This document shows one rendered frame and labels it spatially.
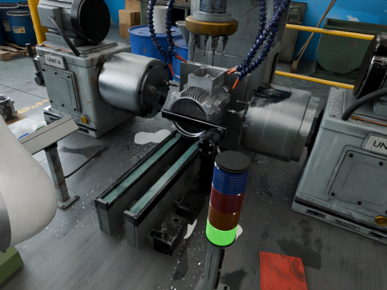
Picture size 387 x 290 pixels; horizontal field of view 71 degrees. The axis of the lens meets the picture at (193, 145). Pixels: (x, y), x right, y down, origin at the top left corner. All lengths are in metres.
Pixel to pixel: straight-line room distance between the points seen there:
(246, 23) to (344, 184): 0.69
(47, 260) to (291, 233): 0.71
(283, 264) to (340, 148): 0.36
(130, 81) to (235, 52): 0.45
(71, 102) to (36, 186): 0.90
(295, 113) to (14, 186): 0.73
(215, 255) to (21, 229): 0.36
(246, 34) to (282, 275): 0.87
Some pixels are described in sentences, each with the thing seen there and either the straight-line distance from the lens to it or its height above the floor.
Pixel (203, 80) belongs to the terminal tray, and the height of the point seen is 1.14.
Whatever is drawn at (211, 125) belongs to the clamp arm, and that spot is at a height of 1.03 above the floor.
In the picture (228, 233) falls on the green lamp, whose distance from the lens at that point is 0.54.
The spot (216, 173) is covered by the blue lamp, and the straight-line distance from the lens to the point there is 0.46.
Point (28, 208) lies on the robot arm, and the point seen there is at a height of 1.19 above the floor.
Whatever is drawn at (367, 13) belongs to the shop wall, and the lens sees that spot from 6.09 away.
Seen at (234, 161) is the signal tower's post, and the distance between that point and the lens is 0.46.
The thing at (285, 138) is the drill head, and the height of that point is 1.06.
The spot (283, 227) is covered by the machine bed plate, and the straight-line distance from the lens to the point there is 0.96.
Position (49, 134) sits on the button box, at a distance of 0.86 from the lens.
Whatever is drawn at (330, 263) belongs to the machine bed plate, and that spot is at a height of 0.80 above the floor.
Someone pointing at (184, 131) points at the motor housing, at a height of 0.94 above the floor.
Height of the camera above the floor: 1.48
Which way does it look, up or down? 33 degrees down
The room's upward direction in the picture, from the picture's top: 4 degrees clockwise
